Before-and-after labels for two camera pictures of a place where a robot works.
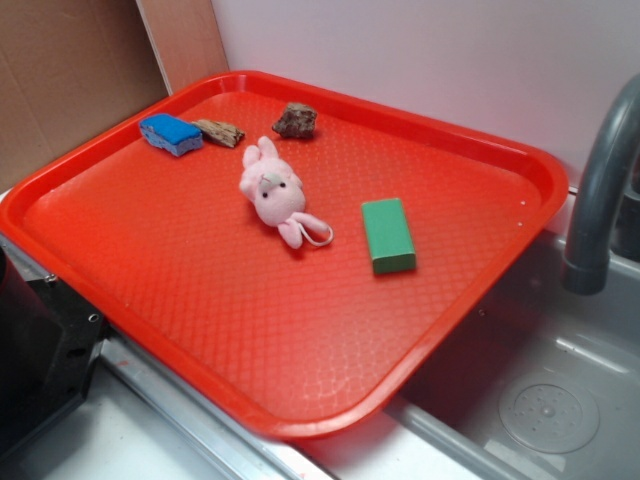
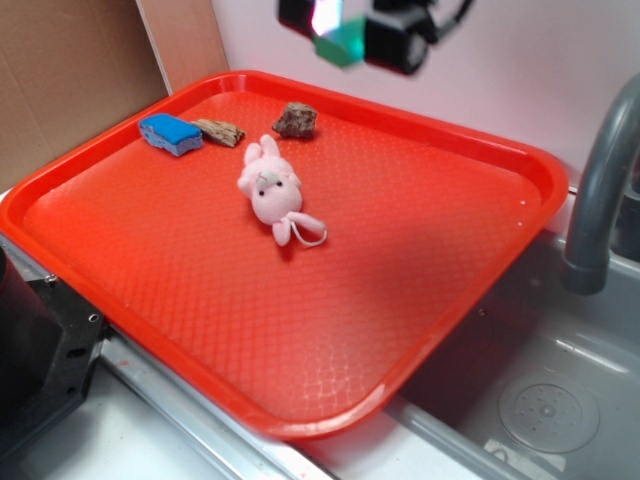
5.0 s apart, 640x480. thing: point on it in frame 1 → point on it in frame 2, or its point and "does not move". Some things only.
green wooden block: (389, 236) → (343, 45)
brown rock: (298, 121) does not move
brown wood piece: (218, 132) does not move
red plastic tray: (295, 256) does not move
